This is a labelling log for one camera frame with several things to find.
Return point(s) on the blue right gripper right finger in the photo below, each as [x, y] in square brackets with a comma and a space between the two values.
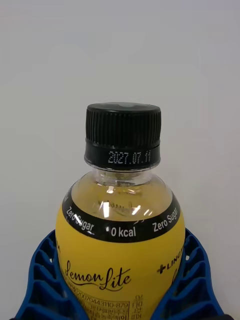
[193, 287]

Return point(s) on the yellow label plastic bottle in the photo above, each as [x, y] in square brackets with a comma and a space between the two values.
[120, 250]

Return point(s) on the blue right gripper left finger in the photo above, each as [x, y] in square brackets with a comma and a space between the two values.
[42, 287]

